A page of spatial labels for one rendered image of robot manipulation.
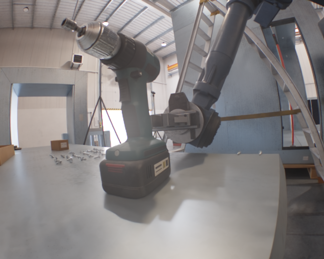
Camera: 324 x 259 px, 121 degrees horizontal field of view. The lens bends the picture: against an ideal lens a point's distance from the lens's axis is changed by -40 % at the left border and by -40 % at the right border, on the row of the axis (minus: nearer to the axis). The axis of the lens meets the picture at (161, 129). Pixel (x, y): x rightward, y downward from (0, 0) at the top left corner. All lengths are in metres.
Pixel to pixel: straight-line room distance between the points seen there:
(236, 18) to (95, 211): 0.87
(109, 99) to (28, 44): 7.02
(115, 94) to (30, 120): 6.01
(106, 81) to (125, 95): 10.98
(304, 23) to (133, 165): 2.56
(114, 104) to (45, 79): 9.31
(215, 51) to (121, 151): 0.62
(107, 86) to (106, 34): 10.95
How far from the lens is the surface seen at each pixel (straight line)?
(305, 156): 2.23
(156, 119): 0.33
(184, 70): 1.80
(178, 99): 0.47
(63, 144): 1.01
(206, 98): 0.66
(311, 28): 2.55
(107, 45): 0.19
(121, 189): 0.20
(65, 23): 0.18
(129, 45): 0.22
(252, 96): 2.22
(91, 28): 0.19
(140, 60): 0.23
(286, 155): 2.21
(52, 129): 9.74
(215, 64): 0.69
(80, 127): 1.98
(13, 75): 2.09
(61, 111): 9.90
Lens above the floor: 0.73
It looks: level
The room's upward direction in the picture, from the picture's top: 4 degrees counter-clockwise
